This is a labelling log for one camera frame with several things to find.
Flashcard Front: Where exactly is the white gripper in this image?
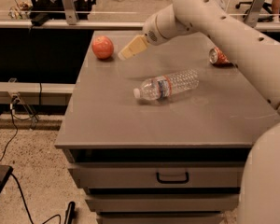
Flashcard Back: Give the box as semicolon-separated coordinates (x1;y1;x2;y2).
118;5;190;60

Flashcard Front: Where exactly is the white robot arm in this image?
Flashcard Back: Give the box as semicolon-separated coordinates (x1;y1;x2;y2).
119;0;280;224

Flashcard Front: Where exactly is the red apple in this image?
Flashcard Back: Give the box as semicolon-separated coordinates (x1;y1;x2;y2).
91;35;114;60

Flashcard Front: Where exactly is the clear plastic water bottle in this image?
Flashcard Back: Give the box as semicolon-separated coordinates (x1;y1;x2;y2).
133;69;199;101

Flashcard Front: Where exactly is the crushed orange soda can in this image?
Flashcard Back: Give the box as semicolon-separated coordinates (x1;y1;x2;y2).
209;47;231;66

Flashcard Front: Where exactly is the seated person in background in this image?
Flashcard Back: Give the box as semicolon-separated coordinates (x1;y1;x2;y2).
30;0;92;20

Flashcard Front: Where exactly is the black power adapter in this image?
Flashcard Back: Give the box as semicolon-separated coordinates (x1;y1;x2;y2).
31;13;49;26

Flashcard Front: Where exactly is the grey drawer cabinet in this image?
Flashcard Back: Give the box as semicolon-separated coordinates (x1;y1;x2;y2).
54;30;280;224

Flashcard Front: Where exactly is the black office chair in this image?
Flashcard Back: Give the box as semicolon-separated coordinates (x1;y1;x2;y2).
235;0;272;14

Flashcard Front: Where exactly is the middle grey drawer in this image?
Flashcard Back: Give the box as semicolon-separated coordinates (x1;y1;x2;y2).
86;194;238;213

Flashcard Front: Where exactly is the grey drawer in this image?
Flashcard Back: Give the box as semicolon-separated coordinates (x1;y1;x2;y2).
97;213;223;224
86;194;238;213

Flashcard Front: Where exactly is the bottom grey drawer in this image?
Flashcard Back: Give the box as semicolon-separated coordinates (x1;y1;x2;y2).
97;213;223;224

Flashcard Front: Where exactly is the black object on floor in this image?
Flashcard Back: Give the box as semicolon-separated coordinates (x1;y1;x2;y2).
64;202;76;224

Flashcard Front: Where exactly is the glass railing post left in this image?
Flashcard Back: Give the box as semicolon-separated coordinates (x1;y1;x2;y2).
62;0;77;25

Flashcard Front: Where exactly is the glass railing post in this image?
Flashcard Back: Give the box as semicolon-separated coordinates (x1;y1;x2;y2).
62;0;77;25
244;0;265;27

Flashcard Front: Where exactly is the glass railing post right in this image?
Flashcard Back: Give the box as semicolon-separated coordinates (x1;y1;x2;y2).
244;0;265;27

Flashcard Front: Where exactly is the wall outlet bracket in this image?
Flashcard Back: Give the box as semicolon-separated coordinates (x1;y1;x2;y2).
8;91;39;126

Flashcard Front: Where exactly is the top drawer with black handle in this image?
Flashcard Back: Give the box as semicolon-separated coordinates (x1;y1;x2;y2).
68;162;244;189

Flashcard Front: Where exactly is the black floor cable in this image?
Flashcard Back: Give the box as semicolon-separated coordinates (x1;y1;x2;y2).
0;109;63;224

